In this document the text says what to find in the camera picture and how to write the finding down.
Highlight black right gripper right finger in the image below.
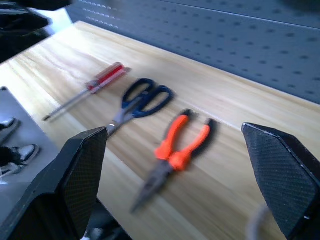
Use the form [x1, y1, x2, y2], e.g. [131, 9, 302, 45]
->
[241, 122, 320, 240]

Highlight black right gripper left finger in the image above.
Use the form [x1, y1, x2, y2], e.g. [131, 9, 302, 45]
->
[0, 126, 109, 240]

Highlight blue handled scissors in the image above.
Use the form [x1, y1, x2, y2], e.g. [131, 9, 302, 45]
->
[106, 77, 175, 137]

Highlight orange black needle-nose pliers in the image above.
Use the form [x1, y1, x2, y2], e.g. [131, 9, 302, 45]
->
[129, 108, 218, 215]

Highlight white black sneaker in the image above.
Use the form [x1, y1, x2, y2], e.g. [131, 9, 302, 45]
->
[0, 144, 41, 177]
[0, 117, 21, 145]

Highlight black bulky object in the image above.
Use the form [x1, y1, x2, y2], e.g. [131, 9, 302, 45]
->
[0, 0, 73, 64]

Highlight grey metal pegboard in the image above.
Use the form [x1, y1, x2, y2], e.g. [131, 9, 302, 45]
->
[66, 0, 320, 106]

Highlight thin grey cable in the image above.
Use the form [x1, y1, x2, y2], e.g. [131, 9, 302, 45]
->
[246, 204, 271, 240]

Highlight red handled screwdriver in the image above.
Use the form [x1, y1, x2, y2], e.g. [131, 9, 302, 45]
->
[42, 62, 132, 123]

